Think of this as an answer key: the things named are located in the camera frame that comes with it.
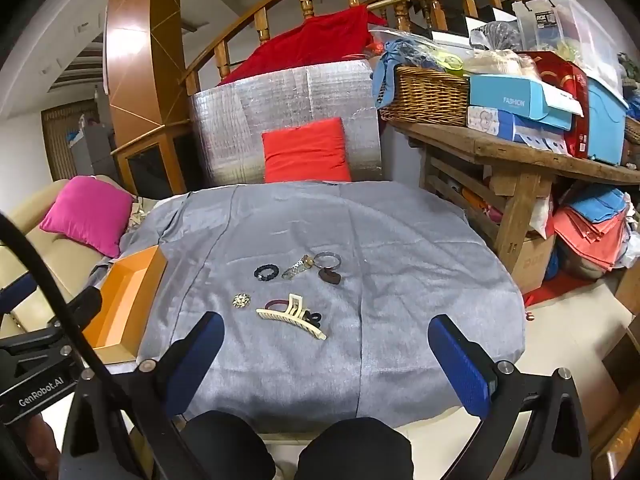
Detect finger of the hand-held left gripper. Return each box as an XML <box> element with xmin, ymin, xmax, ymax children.
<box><xmin>0</xmin><ymin>275</ymin><xmax>38</xmax><ymax>316</ymax></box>
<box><xmin>62</xmin><ymin>287</ymin><xmax>103</xmax><ymax>331</ymax></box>

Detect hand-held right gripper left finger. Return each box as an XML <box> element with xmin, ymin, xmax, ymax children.
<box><xmin>60</xmin><ymin>311</ymin><xmax>226</xmax><ymax>480</ymax></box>

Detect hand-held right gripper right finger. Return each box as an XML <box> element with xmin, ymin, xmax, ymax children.
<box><xmin>427</xmin><ymin>314</ymin><xmax>593</xmax><ymax>480</ymax></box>

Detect orange tray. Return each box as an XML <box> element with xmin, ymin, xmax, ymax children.
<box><xmin>82</xmin><ymin>245</ymin><xmax>168</xmax><ymax>365</ymax></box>

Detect cream hair claw clip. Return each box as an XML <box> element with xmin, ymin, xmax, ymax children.
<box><xmin>256</xmin><ymin>294</ymin><xmax>328</xmax><ymax>341</ymax></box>

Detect crystal hair clip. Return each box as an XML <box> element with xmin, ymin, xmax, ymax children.
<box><xmin>281</xmin><ymin>255</ymin><xmax>308</xmax><ymax>279</ymax></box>

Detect person's left hand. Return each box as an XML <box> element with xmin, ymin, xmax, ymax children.
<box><xmin>17</xmin><ymin>412</ymin><xmax>63</xmax><ymax>480</ymax></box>

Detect cream sofa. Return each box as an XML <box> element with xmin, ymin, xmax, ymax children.
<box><xmin>0</xmin><ymin>175</ymin><xmax>136</xmax><ymax>341</ymax></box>

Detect pink cushion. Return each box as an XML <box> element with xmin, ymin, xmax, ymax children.
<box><xmin>40</xmin><ymin>176</ymin><xmax>133</xmax><ymax>258</ymax></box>

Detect grey cloth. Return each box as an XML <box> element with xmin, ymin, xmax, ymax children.
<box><xmin>107</xmin><ymin>180</ymin><xmax>526</xmax><ymax>433</ymax></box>

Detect person's left leg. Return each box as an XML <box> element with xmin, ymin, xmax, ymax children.
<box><xmin>180</xmin><ymin>410</ymin><xmax>276</xmax><ymax>480</ymax></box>

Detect person's leg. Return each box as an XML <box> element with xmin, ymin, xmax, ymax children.
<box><xmin>180</xmin><ymin>410</ymin><xmax>276</xmax><ymax>480</ymax></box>
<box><xmin>297</xmin><ymin>417</ymin><xmax>413</xmax><ymax>480</ymax></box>

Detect cardboard box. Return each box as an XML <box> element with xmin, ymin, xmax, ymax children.
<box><xmin>510</xmin><ymin>232</ymin><xmax>556</xmax><ymax>296</ymax></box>

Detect person's right leg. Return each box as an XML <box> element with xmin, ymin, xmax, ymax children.
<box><xmin>297</xmin><ymin>417</ymin><xmax>413</xmax><ymax>480</ymax></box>

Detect stack of pink cloths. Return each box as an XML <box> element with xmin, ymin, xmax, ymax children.
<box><xmin>552</xmin><ymin>187</ymin><xmax>633</xmax><ymax>273</ymax></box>

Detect red cushion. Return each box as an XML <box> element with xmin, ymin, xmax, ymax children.
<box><xmin>261</xmin><ymin>117</ymin><xmax>352</xmax><ymax>183</ymax></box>

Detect wooden table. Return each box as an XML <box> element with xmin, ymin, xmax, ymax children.
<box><xmin>387</xmin><ymin>120</ymin><xmax>640</xmax><ymax>273</ymax></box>

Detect silver foil panel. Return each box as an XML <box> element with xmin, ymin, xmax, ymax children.
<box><xmin>189</xmin><ymin>59</ymin><xmax>383</xmax><ymax>188</ymax></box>

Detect white patterned box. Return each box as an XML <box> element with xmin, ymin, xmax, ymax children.
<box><xmin>466</xmin><ymin>106</ymin><xmax>571</xmax><ymax>156</ymax></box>

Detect curved wooden column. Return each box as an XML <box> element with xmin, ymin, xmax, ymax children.
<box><xmin>104</xmin><ymin>0</ymin><xmax>181</xmax><ymax>191</ymax></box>

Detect light blue shoebox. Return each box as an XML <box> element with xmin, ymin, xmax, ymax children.
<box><xmin>468</xmin><ymin>74</ymin><xmax>583</xmax><ymax>131</ymax></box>

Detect wicker basket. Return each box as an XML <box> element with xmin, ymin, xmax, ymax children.
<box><xmin>377</xmin><ymin>66</ymin><xmax>471</xmax><ymax>127</ymax></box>

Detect red gift box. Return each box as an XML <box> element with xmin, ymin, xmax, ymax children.
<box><xmin>520</xmin><ymin>51</ymin><xmax>591</xmax><ymax>158</ymax></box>

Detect blue plastic bin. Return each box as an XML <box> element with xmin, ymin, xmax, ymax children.
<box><xmin>585</xmin><ymin>77</ymin><xmax>630</xmax><ymax>166</ymax></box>

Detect blue cloth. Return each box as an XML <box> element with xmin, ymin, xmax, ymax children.
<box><xmin>372</xmin><ymin>37</ymin><xmax>441</xmax><ymax>106</ymax></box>

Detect red velvet cloth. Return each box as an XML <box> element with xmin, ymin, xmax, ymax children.
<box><xmin>218</xmin><ymin>5</ymin><xmax>388</xmax><ymax>86</ymax></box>

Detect wooden stair railing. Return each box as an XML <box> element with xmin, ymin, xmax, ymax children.
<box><xmin>180</xmin><ymin>0</ymin><xmax>571</xmax><ymax>96</ymax></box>

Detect clear plastic storage bin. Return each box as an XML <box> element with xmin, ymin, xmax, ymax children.
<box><xmin>512</xmin><ymin>0</ymin><xmax>626</xmax><ymax>96</ymax></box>

